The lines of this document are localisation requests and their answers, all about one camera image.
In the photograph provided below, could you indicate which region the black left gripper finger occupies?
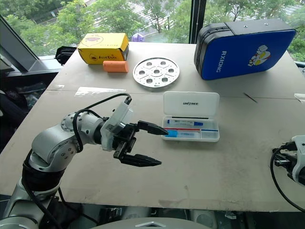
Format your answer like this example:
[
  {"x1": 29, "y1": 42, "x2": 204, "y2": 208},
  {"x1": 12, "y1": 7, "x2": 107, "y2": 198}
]
[
  {"x1": 137, "y1": 120, "x2": 170, "y2": 136},
  {"x1": 120, "y1": 153, "x2": 163, "y2": 167}
]

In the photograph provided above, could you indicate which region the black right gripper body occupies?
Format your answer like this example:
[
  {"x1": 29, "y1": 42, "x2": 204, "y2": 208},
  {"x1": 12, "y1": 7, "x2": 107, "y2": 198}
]
[{"x1": 274, "y1": 152, "x2": 297, "y2": 177}]

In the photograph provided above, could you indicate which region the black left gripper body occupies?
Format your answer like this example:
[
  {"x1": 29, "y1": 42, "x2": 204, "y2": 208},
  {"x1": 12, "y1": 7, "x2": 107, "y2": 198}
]
[{"x1": 112, "y1": 122, "x2": 140, "y2": 160}]

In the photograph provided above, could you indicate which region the thin red marker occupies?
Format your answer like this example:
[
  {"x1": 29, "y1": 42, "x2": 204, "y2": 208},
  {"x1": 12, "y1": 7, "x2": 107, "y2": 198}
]
[{"x1": 164, "y1": 127, "x2": 219, "y2": 133}]

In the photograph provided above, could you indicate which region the white marker with blue cap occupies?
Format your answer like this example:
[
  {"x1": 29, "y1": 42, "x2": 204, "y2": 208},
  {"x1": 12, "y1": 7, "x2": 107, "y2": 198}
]
[{"x1": 166, "y1": 119, "x2": 204, "y2": 127}]

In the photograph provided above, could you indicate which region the white marker with light-blue cap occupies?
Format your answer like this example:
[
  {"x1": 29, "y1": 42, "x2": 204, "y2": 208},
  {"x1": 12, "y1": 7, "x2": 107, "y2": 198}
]
[{"x1": 163, "y1": 130, "x2": 200, "y2": 139}]

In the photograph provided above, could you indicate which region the white plastic pencil case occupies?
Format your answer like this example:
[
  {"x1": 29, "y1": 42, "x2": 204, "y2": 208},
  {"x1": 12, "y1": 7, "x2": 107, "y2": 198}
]
[{"x1": 161, "y1": 91, "x2": 221, "y2": 143}]

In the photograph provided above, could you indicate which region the blue and black hard case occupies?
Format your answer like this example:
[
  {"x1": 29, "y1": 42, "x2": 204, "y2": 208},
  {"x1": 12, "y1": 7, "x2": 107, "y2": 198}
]
[{"x1": 193, "y1": 19, "x2": 297, "y2": 81}]

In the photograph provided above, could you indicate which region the round silver metal disc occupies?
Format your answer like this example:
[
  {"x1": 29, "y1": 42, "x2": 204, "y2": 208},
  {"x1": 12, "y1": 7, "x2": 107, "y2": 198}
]
[{"x1": 132, "y1": 57, "x2": 181, "y2": 89}]

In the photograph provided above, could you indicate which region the silver robot torso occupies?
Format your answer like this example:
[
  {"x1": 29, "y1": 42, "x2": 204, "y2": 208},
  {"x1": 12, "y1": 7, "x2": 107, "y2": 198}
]
[{"x1": 91, "y1": 216, "x2": 216, "y2": 229}]

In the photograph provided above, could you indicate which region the thin dark stick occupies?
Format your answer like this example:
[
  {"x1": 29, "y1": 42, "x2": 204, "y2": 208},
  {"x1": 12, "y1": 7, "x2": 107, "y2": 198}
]
[{"x1": 243, "y1": 92, "x2": 258, "y2": 104}]

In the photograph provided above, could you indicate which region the orange foam cylinder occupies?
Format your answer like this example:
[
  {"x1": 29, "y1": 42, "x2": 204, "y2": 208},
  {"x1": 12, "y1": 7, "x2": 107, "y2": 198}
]
[{"x1": 102, "y1": 60, "x2": 130, "y2": 73}]

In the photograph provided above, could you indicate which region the yellow cardboard box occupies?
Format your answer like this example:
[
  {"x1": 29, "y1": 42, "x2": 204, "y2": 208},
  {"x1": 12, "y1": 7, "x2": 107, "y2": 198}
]
[{"x1": 78, "y1": 32, "x2": 130, "y2": 65}]

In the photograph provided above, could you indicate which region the black bag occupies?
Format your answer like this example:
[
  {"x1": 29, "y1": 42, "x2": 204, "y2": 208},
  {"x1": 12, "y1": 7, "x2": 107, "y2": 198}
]
[{"x1": 55, "y1": 45, "x2": 79, "y2": 65}]

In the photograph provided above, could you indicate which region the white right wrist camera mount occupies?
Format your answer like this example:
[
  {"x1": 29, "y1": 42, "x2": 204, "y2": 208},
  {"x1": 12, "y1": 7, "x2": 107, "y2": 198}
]
[{"x1": 290, "y1": 135, "x2": 305, "y2": 187}]

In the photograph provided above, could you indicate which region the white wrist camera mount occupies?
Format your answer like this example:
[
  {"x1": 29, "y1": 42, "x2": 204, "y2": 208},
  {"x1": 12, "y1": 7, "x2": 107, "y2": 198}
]
[
  {"x1": 100, "y1": 97, "x2": 134, "y2": 152},
  {"x1": 290, "y1": 135, "x2": 305, "y2": 187}
]

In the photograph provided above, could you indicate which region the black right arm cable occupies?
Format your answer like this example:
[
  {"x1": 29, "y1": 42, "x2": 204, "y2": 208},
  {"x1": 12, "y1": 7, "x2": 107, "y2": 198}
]
[{"x1": 270, "y1": 142, "x2": 305, "y2": 213}]

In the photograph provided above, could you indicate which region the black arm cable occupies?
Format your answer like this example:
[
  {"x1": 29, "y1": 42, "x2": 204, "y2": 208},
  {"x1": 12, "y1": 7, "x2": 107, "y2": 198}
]
[
  {"x1": 270, "y1": 142, "x2": 305, "y2": 213},
  {"x1": 72, "y1": 93, "x2": 132, "y2": 154}
]

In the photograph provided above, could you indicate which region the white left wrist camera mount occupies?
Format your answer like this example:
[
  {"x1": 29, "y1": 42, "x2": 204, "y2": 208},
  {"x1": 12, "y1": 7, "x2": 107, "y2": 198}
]
[{"x1": 100, "y1": 97, "x2": 134, "y2": 152}]

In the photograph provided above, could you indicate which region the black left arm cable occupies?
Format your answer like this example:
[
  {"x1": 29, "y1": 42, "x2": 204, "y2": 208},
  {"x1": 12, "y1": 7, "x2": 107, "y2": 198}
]
[{"x1": 72, "y1": 93, "x2": 132, "y2": 154}]

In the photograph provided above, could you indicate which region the black window frame post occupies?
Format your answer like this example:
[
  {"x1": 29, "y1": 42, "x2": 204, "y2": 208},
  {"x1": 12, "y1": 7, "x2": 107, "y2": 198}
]
[{"x1": 190, "y1": 0, "x2": 207, "y2": 45}]

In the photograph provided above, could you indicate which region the dark slanted window frame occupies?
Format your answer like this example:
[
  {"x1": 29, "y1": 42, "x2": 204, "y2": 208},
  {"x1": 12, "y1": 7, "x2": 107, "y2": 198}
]
[{"x1": 0, "y1": 14, "x2": 63, "y2": 77}]

